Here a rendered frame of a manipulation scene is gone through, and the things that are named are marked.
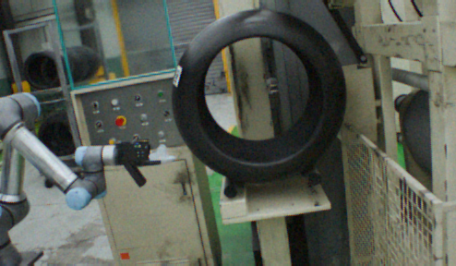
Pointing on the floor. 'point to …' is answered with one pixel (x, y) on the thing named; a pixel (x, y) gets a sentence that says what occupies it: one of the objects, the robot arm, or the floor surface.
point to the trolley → (59, 141)
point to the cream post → (256, 125)
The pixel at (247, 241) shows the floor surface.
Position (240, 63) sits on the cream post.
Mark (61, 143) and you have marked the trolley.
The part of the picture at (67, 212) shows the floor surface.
